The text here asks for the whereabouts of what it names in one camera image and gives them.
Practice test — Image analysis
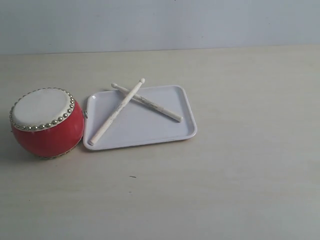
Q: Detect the white drumstick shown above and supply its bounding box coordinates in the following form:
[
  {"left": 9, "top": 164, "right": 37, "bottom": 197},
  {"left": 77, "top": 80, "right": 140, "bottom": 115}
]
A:
[
  {"left": 89, "top": 78, "right": 146, "bottom": 146},
  {"left": 111, "top": 83, "right": 183, "bottom": 122}
]

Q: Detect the small red drum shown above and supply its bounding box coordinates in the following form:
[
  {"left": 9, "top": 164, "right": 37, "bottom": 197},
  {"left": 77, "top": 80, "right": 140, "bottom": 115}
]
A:
[{"left": 9, "top": 87, "right": 85, "bottom": 158}]

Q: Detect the white plastic tray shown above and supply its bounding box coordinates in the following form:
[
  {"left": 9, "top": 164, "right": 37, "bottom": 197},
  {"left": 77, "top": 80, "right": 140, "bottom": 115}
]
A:
[{"left": 82, "top": 85, "right": 197, "bottom": 151}]

